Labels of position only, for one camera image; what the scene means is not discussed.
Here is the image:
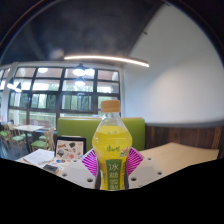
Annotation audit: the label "white paper sheet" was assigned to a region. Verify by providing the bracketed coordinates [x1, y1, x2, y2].
[22, 148, 56, 166]

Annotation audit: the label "wooden chairs with green seats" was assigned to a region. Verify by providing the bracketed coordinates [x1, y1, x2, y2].
[0, 123, 56, 158]

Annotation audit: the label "light wooden dining table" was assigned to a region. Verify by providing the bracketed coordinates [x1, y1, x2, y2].
[13, 124, 45, 148]

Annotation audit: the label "long linear ceiling light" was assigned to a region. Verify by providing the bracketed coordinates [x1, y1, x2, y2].
[63, 54, 150, 68]

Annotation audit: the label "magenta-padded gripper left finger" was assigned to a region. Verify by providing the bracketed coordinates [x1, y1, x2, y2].
[59, 148, 100, 190]

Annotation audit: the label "large dark-framed window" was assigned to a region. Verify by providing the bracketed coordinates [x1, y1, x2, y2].
[0, 66, 121, 129]

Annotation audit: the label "green upholstered bench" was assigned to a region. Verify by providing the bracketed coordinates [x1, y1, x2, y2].
[56, 116, 147, 153]

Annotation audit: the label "black-framed tablet with pictures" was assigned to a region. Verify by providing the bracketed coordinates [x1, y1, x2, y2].
[54, 135, 87, 164]

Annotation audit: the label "small dark case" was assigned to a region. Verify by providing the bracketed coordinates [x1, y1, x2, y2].
[42, 163, 60, 175]

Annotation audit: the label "yellow drink bottle orange cap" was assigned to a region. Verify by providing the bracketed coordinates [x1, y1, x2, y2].
[91, 99, 133, 191]

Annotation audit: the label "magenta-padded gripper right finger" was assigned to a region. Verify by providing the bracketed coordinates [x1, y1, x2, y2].
[126, 146, 167, 190]

